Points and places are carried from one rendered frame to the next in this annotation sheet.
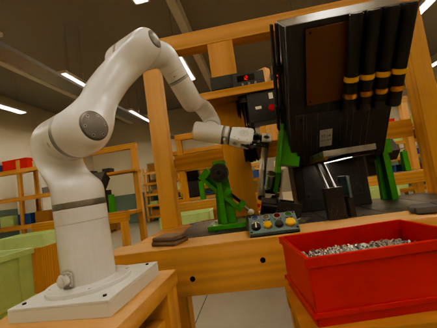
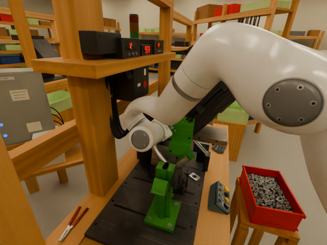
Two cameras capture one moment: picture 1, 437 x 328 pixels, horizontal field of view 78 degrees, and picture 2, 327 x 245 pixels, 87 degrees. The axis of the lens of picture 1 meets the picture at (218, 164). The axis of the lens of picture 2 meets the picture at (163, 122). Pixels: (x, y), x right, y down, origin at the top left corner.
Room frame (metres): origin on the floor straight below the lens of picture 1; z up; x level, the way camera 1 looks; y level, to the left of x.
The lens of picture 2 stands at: (1.03, 0.53, 1.61)
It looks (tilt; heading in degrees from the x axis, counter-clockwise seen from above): 25 degrees down; 281
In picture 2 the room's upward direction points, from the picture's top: 2 degrees clockwise
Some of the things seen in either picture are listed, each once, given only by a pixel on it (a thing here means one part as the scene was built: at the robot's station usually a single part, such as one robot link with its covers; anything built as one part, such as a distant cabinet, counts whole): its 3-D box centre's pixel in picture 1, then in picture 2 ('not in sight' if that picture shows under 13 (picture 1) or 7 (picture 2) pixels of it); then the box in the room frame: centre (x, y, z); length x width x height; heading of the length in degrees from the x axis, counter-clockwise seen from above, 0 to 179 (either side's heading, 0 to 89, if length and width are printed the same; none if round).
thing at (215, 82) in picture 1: (225, 84); (102, 43); (1.39, -0.10, 1.59); 0.15 x 0.07 x 0.07; 84
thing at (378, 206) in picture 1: (313, 215); (172, 164); (1.14, -0.36, 0.89); 1.10 x 0.42 x 0.02; 84
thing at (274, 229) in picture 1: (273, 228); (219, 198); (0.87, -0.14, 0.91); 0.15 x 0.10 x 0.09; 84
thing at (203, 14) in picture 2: not in sight; (222, 64); (0.60, -3.71, 1.19); 2.30 x 0.55 x 2.39; 124
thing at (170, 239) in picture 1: (170, 239); not in sight; (0.93, 0.20, 0.91); 0.10 x 0.08 x 0.03; 62
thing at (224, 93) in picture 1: (281, 90); (131, 58); (1.40, -0.39, 1.52); 0.90 x 0.25 x 0.04; 84
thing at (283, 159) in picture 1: (287, 150); (182, 133); (1.09, -0.28, 1.17); 0.13 x 0.12 x 0.20; 84
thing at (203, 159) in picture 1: (287, 146); (117, 107); (1.51, -0.40, 1.23); 1.30 x 0.05 x 0.09; 84
